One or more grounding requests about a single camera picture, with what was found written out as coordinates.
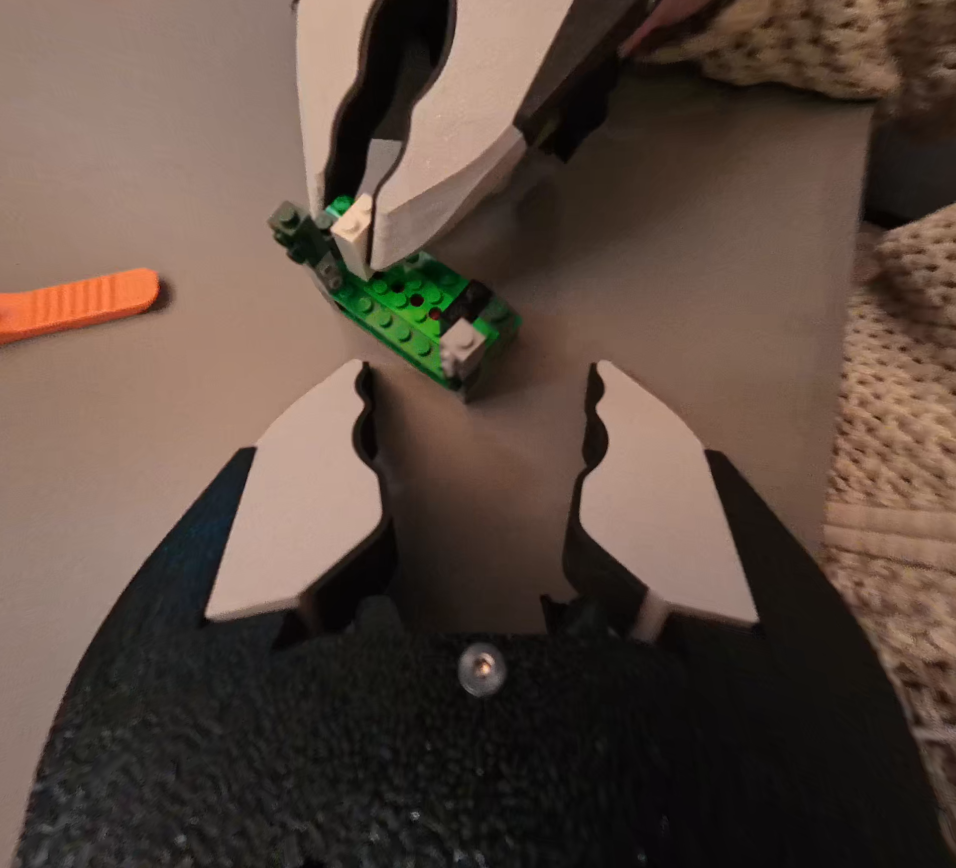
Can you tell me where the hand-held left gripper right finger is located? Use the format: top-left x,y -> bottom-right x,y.
566,360 -> 760,645

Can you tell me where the green lego assembly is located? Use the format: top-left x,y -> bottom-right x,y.
267,196 -> 524,404

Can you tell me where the orange brick separator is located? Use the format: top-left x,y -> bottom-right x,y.
0,268 -> 161,346

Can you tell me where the small white lego brick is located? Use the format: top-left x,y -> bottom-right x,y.
331,195 -> 374,266

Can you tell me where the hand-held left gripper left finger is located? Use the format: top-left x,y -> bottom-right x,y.
204,360 -> 397,632

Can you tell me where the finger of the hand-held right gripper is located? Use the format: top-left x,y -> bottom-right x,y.
293,0 -> 488,201
364,0 -> 619,273

